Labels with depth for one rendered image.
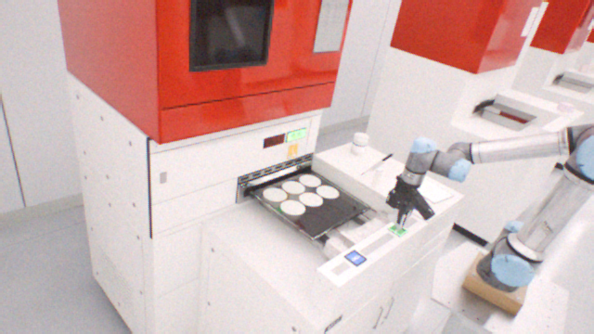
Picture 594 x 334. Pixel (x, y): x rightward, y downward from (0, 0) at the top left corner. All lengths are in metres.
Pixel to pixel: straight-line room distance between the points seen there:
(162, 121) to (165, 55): 0.19
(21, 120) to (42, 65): 0.34
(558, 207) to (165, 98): 1.15
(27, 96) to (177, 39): 1.69
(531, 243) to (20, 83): 2.56
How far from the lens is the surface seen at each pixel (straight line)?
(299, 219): 1.54
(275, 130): 1.62
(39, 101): 2.79
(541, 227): 1.36
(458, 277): 1.67
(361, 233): 1.58
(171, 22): 1.16
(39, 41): 2.69
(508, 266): 1.40
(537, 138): 1.42
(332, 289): 1.24
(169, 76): 1.19
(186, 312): 1.91
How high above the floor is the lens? 1.81
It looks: 29 degrees down
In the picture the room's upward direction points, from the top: 10 degrees clockwise
